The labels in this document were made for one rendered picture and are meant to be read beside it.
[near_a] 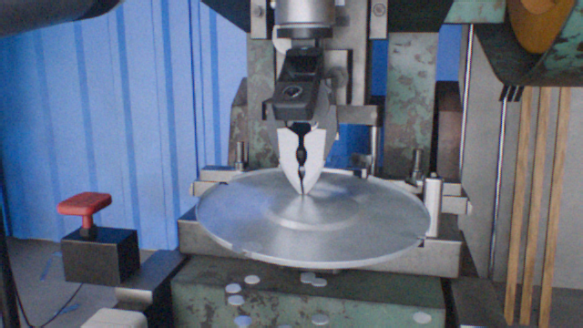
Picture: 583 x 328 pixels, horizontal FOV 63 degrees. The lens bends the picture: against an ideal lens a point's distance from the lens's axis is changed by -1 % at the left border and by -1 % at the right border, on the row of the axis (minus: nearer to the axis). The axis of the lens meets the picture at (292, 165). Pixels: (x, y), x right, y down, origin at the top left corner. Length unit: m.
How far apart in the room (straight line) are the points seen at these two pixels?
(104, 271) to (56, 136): 1.80
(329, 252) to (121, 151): 1.87
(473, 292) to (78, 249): 0.57
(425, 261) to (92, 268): 0.49
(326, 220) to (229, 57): 1.56
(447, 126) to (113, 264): 0.73
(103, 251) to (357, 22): 0.50
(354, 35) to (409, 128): 0.33
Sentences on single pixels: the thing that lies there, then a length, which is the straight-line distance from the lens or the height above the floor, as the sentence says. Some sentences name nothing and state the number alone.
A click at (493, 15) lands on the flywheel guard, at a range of 0.95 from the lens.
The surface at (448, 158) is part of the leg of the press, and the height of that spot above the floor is 0.74.
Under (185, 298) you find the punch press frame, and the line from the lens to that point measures 0.75.
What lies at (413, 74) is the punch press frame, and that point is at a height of 0.92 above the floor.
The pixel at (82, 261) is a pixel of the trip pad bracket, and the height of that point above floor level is 0.67.
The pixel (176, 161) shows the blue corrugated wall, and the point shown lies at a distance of 2.22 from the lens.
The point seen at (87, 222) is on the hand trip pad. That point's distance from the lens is 0.78.
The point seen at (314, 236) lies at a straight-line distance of 0.54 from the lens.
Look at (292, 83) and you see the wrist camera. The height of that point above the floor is 0.94.
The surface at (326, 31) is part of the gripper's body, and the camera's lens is 0.60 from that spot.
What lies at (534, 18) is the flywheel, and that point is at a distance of 0.89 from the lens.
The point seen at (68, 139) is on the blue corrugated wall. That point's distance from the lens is 2.49.
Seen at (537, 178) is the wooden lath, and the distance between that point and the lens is 1.85.
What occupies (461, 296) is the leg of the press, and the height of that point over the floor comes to 0.64.
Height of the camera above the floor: 0.98
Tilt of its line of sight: 14 degrees down
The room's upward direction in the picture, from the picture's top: straight up
